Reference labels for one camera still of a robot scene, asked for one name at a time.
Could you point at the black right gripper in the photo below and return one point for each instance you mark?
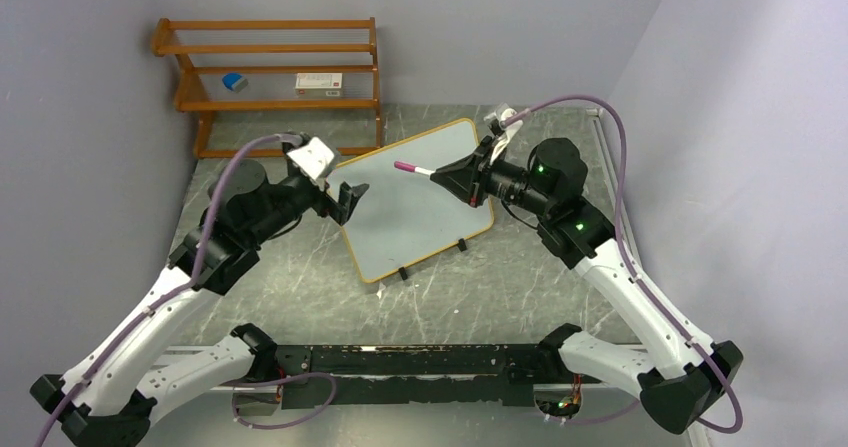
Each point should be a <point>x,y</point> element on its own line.
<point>468,178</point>

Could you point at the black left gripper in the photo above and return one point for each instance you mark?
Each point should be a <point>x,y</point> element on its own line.
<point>339,210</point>

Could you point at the white marker pen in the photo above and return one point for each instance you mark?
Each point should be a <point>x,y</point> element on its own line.
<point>423,171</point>

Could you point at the yellow-framed whiteboard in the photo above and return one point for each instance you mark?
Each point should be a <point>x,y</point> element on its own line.
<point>404,218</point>

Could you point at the magenta marker cap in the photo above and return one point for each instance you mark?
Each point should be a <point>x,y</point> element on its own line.
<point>404,166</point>

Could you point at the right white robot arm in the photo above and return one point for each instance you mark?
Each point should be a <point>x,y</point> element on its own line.
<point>682,371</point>

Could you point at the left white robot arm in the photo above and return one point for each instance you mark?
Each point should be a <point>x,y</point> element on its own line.
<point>115,395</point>

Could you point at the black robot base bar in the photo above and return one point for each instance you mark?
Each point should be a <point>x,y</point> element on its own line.
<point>507,374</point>

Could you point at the blue whiteboard eraser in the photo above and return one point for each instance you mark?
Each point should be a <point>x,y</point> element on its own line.
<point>234,82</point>

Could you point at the white red box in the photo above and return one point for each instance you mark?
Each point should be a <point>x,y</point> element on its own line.
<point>318,85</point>

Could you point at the orange wooden shelf rack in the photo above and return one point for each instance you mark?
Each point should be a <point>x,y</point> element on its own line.
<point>269,54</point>

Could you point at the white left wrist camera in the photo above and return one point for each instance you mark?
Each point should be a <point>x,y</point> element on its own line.
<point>314,158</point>

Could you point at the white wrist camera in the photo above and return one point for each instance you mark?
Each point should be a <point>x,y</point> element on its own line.
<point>314,158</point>
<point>504,123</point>

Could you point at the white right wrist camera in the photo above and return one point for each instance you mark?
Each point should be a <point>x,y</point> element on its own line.
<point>504,123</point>

